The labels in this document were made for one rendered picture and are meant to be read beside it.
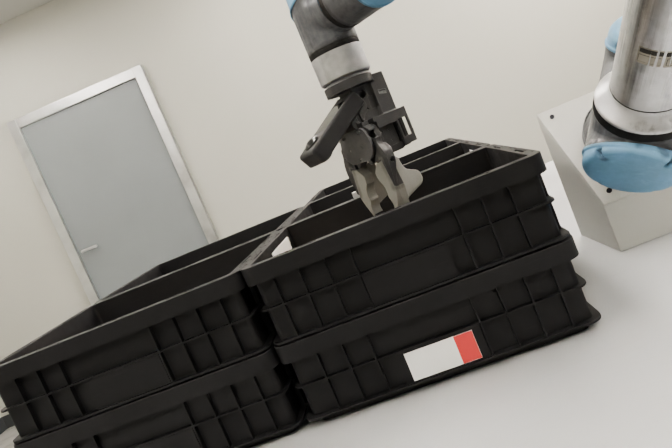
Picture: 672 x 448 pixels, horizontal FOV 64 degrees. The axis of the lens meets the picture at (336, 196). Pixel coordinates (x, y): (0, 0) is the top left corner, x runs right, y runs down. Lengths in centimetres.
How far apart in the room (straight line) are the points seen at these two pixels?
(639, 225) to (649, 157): 26
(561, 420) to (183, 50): 380
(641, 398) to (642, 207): 43
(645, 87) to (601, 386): 32
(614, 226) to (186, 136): 347
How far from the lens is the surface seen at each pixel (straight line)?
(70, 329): 106
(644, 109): 71
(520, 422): 62
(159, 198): 415
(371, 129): 73
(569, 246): 70
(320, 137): 71
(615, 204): 95
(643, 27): 64
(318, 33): 75
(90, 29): 441
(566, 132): 103
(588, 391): 64
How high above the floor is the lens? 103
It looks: 5 degrees down
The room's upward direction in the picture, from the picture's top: 23 degrees counter-clockwise
